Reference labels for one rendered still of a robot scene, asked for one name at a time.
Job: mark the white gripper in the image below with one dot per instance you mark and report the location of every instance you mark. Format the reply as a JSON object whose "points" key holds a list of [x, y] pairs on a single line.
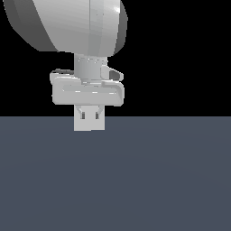
{"points": [[87, 94]]}

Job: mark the white charger block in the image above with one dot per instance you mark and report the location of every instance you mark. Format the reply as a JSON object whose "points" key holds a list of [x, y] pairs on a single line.
{"points": [[89, 124]]}

